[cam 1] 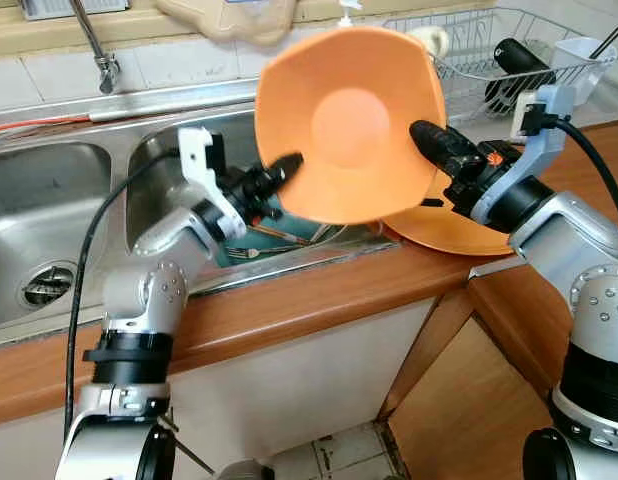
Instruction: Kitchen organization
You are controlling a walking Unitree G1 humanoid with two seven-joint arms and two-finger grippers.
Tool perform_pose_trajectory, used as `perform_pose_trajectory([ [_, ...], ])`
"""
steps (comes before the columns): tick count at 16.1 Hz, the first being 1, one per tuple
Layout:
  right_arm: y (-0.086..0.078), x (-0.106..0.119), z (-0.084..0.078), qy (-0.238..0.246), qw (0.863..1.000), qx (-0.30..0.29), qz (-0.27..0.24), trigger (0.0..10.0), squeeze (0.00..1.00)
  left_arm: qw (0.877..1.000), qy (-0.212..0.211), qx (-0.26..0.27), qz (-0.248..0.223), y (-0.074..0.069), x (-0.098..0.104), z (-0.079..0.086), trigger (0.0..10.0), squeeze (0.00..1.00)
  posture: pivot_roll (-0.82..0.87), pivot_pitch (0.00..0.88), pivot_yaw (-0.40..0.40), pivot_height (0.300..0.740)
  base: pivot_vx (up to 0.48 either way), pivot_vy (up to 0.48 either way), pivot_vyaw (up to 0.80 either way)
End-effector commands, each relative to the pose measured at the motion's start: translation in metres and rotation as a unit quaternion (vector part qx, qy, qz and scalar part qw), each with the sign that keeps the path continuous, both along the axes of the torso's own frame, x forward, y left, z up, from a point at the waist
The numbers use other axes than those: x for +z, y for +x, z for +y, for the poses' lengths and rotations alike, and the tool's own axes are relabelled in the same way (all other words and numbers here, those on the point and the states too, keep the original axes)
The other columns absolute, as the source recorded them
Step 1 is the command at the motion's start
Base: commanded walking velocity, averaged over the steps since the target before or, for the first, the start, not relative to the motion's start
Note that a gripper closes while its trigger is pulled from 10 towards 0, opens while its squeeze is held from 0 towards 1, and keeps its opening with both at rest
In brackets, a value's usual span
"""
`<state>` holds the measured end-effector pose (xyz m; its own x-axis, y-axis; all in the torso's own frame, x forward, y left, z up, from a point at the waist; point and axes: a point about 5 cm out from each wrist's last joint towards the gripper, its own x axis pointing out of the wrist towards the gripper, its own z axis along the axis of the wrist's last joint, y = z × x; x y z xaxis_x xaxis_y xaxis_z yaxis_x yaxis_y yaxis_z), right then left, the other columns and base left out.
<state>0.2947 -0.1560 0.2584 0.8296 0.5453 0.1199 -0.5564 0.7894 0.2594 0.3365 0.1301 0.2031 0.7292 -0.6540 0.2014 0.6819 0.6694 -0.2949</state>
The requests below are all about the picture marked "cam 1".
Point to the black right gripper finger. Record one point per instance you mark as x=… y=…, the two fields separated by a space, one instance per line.
x=437 y=142

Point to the orange square bowl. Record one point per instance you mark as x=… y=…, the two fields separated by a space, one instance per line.
x=349 y=130

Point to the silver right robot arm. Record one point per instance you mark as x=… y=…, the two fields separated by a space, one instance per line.
x=579 y=270

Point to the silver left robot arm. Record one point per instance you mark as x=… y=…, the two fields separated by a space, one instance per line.
x=139 y=290

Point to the orange plate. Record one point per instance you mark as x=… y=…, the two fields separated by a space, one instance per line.
x=439 y=236

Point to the white mug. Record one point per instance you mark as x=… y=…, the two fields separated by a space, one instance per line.
x=435 y=40

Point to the black bottle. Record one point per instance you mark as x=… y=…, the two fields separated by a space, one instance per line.
x=519 y=60

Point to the grey drain mat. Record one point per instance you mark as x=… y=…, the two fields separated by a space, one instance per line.
x=601 y=112

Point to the clear soap pump bottle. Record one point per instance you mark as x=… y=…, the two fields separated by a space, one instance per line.
x=349 y=15

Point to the white plastic utensil holder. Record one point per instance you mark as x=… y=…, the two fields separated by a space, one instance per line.
x=586 y=65

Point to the beige hanging cloth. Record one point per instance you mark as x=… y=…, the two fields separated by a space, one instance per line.
x=219 y=22

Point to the black chopstick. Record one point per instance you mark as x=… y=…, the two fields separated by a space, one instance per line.
x=606 y=43
x=601 y=45

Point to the white cabinet door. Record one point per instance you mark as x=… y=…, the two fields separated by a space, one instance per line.
x=289 y=380

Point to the stainless steel double sink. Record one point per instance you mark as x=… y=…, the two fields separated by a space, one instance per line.
x=49 y=220

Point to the metal faucet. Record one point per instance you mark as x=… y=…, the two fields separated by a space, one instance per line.
x=94 y=45

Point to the metal sink drain strainer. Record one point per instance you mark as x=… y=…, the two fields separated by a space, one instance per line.
x=44 y=288

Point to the brown wooden cabinet door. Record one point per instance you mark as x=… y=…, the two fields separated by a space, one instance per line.
x=469 y=410

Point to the grey robot leg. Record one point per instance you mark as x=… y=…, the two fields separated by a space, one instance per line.
x=245 y=472

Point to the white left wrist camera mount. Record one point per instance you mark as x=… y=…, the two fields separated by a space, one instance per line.
x=199 y=170

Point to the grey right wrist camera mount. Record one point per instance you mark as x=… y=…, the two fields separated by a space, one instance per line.
x=549 y=130

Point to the grey metal window frame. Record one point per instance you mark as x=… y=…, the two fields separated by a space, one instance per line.
x=74 y=8

